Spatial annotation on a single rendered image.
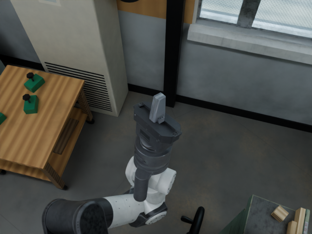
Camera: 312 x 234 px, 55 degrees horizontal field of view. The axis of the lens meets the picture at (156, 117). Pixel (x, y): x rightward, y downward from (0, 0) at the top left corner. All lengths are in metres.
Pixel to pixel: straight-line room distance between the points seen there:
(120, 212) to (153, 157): 0.29
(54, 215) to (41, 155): 1.03
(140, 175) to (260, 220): 0.71
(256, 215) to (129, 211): 0.57
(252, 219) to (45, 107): 1.38
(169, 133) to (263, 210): 0.79
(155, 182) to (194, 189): 1.50
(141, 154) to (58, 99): 1.40
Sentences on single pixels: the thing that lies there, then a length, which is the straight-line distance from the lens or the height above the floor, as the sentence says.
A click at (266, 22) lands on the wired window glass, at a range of 1.95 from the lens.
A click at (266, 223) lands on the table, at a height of 0.90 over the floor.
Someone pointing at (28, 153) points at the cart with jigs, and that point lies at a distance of 1.89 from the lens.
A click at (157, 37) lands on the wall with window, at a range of 2.06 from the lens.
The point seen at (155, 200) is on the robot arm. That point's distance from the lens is 0.93.
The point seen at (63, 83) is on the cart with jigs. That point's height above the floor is 0.53.
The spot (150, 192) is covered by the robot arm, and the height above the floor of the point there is 1.30.
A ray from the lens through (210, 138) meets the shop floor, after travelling 2.41.
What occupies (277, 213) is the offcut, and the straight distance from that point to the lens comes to 1.30.
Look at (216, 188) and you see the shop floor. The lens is 2.26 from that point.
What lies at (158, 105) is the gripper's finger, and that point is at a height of 1.62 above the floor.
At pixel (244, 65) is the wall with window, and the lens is 2.10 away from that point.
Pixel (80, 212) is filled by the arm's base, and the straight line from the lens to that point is 0.78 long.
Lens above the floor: 2.12
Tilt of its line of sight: 59 degrees down
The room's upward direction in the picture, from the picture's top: straight up
